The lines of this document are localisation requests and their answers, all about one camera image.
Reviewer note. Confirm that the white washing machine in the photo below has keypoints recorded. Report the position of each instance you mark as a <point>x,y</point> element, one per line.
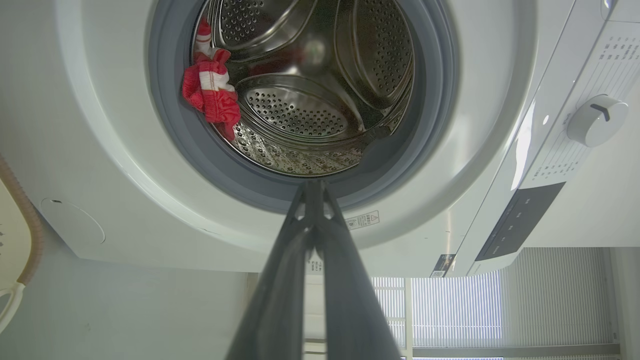
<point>125,175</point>

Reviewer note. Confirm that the dark grey control panel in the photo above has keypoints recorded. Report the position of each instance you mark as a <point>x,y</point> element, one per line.
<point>520,220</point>

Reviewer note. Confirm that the white window blinds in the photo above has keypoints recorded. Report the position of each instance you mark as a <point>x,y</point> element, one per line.
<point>460,310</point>

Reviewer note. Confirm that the white round control knob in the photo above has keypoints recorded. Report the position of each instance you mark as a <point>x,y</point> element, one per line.
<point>595,122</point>

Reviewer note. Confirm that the stainless steel washing machine drum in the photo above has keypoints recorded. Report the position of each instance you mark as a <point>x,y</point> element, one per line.
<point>300,110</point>

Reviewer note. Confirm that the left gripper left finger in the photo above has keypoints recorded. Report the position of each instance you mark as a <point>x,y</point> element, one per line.
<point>280,300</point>

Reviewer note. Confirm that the small black barcode sticker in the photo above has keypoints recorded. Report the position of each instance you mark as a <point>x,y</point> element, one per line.
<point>443,265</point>

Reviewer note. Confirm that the round filter cover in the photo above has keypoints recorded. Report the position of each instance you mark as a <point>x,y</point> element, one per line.
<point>72,222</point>

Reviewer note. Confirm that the warning sticker with triangle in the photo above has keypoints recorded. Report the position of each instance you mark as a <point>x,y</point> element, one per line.
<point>363,220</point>

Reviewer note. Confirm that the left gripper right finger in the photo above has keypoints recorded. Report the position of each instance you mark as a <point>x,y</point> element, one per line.
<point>350,310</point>

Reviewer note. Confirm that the grey rubber door gasket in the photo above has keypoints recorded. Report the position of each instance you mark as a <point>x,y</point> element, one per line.
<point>167,105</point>

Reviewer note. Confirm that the cream basket with brown rim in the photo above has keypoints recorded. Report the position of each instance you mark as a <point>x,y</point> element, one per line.
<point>10,235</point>

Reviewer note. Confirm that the red and white garment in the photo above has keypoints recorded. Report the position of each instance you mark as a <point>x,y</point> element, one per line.
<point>212,95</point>

